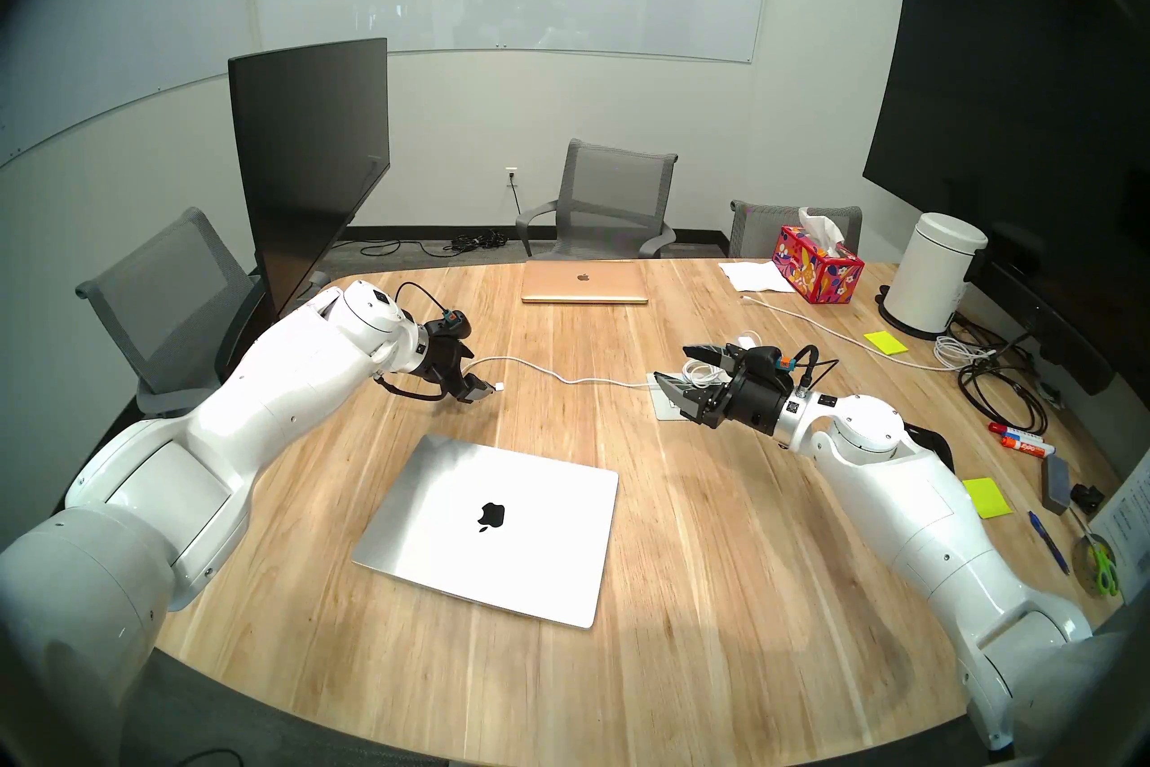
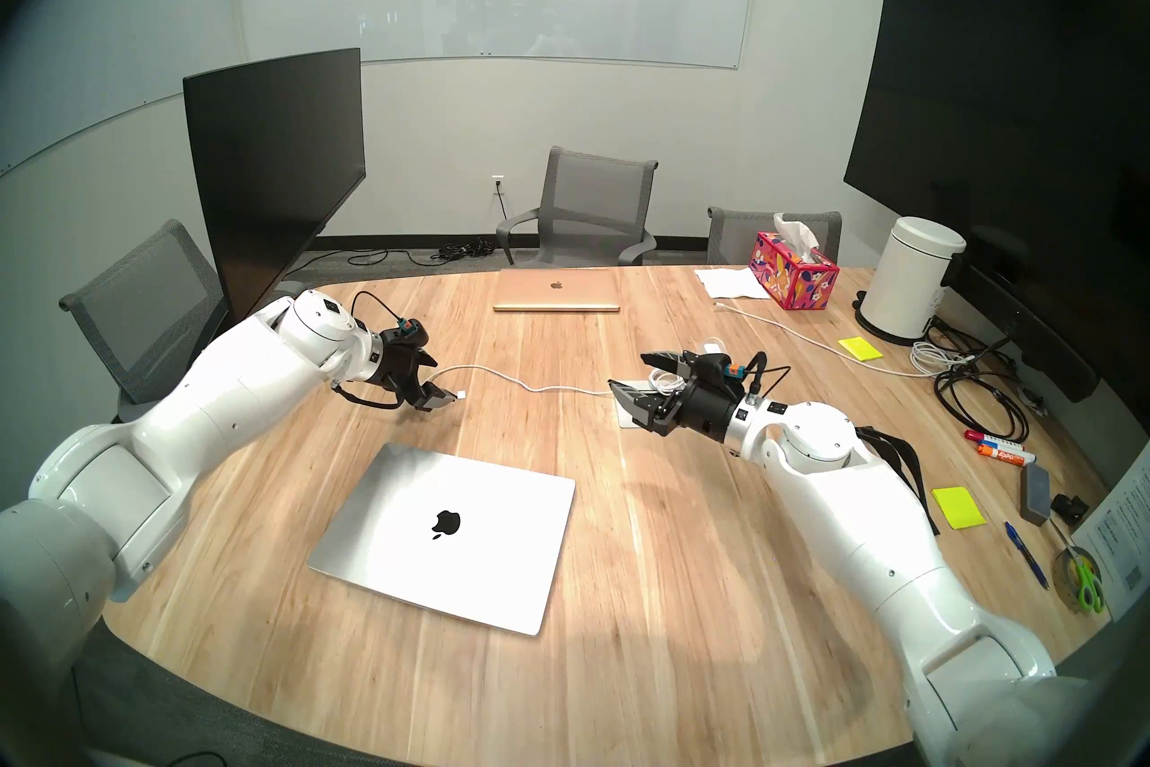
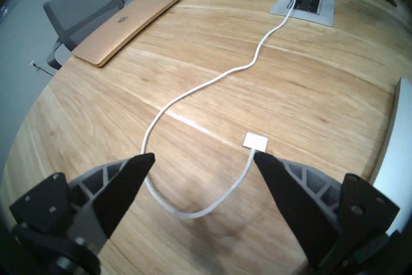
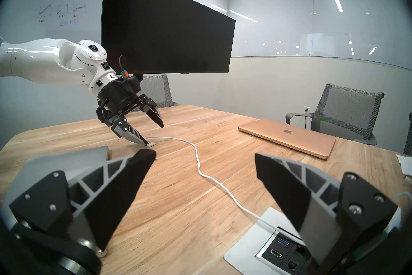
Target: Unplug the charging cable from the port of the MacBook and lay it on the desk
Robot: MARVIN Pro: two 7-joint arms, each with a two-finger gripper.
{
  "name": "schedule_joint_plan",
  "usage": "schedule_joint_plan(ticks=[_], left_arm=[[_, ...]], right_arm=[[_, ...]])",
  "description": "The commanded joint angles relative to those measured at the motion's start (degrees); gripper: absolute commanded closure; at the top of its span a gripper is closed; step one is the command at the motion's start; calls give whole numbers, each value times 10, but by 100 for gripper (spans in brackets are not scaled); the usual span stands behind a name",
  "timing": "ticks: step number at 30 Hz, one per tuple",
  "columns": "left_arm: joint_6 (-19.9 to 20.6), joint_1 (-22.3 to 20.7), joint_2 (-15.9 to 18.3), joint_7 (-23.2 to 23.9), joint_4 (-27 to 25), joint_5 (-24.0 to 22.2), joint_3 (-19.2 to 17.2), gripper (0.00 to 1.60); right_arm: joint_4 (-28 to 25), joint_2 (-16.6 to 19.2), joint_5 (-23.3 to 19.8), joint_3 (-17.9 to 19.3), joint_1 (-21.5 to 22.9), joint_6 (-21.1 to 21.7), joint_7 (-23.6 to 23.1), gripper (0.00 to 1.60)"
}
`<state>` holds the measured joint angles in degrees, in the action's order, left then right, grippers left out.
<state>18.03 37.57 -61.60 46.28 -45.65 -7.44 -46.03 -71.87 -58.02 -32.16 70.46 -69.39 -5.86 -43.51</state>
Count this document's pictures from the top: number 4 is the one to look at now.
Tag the black curved monitor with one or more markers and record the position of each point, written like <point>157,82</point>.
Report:
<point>167,26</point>

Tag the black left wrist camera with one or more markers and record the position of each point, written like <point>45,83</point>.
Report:
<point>132,86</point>

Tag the white paper napkin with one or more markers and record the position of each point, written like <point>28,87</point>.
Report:
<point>405,166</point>

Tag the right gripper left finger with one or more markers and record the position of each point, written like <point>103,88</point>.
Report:
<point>83,200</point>

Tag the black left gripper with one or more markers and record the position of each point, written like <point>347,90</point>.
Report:
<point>119,97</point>

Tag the silver MacBook laptop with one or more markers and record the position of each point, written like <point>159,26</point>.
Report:
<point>64,156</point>

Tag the gold MacBook laptop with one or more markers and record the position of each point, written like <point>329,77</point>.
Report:
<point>289,137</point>

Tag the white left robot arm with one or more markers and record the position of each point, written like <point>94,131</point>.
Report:
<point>45,60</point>

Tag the white power adapter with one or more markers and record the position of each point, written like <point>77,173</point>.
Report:
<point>397,218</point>

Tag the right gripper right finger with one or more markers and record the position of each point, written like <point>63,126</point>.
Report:
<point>325,210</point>

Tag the grey mesh office chair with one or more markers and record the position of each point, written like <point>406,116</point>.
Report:
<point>157,94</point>
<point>347,113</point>
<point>408,135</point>

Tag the white table power box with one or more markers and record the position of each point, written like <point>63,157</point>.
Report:
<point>248,248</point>

